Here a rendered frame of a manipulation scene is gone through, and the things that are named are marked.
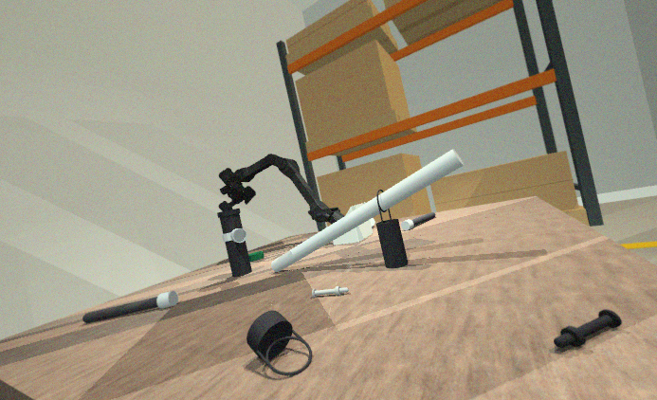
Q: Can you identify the black post with cap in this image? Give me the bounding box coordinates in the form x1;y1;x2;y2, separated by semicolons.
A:
217;209;252;277

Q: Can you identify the pale grey cup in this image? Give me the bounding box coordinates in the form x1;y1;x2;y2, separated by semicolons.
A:
222;228;247;243

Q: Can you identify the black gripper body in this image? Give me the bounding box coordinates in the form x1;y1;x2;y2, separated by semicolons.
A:
219;186;256;211

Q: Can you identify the black bolt with nut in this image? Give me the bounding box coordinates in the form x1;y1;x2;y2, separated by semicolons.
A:
554;309;621;348

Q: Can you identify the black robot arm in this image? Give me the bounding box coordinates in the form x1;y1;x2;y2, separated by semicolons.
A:
219;154;344;224

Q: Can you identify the green ring clamp with two tabs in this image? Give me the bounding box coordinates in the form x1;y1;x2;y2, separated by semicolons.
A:
248;251;265;262

